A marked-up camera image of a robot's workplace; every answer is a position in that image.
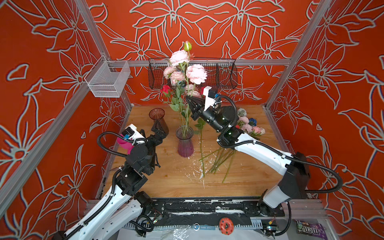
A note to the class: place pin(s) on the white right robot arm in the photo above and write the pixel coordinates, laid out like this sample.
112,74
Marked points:
294,168

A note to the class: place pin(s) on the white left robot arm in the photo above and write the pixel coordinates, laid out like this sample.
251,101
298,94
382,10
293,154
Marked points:
124,202

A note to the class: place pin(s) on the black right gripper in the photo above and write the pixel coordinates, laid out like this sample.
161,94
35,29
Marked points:
197,104

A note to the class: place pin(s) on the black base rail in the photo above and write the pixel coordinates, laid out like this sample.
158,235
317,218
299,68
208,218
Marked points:
242,211

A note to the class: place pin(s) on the pink peony stem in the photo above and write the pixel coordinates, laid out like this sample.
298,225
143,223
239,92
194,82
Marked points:
176,80
195,75

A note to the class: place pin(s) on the black wire wall basket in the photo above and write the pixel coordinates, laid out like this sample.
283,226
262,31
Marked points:
221,73

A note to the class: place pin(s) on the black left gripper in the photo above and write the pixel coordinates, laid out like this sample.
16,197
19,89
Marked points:
158,140

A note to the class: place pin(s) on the brown ribbed glass vase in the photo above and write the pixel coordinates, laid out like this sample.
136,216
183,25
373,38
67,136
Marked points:
157,115

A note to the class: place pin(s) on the red round knob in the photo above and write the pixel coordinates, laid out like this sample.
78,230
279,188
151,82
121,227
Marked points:
226,226

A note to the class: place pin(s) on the white mesh wall basket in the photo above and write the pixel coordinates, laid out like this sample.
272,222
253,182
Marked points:
107,79

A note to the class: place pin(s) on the orange rose stem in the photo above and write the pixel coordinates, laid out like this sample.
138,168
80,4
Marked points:
199,132

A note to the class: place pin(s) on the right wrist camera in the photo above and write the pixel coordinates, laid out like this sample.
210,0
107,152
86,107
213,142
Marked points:
210,93

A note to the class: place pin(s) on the magenta plastic goblet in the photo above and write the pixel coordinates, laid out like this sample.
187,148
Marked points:
125,145

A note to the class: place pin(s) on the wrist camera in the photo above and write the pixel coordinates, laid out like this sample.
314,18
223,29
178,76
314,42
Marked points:
132,135
210,93

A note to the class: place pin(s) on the purple ribbed glass vase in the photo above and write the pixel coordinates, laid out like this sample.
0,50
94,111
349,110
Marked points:
185,146

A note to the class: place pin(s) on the purple candy bag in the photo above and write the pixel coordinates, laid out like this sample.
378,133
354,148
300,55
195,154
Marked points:
312,230

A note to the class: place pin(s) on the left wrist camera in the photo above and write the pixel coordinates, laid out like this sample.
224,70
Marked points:
132,135

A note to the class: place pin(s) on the blue flower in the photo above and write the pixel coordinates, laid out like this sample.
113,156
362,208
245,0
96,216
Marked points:
252,122

